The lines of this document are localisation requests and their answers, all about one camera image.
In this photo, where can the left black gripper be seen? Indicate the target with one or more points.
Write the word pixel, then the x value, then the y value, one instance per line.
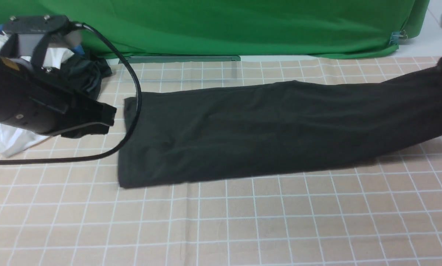
pixel 42 100

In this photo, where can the dark gray long-sleeve top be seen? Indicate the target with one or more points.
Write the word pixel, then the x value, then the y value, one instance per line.
pixel 278 128

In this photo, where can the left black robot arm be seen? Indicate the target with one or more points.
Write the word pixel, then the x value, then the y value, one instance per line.
pixel 42 100

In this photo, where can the dark teal crumpled garment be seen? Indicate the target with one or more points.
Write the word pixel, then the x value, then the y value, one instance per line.
pixel 86 72

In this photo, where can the blue crumpled garment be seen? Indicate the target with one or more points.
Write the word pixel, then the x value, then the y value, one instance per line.
pixel 77 50

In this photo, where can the white crumpled garment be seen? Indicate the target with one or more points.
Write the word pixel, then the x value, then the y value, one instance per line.
pixel 15 140

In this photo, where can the green backdrop cloth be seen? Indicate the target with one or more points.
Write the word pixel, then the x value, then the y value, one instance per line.
pixel 335 29

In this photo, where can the metal binder clip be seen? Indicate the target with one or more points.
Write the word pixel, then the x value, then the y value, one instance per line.
pixel 398 36

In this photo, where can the beige checked tablecloth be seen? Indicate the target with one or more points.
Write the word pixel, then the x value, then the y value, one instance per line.
pixel 385 213

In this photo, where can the green plastic rail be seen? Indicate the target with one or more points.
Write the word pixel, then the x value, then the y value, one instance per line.
pixel 179 58

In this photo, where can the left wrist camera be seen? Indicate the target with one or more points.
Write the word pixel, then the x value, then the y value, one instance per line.
pixel 59 28

